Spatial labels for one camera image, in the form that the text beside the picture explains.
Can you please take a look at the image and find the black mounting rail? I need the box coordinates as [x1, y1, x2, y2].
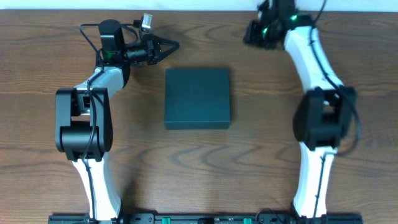
[47, 212, 364, 224]

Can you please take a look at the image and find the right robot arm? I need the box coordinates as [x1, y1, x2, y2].
[243, 1, 363, 223]

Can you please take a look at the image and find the dark green box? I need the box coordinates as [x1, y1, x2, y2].
[164, 68, 231, 130]

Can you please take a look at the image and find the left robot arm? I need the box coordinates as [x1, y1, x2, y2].
[49, 14, 180, 223]

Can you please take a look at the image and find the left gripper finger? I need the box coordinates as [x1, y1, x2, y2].
[158, 44, 180, 62]
[154, 35, 179, 47]

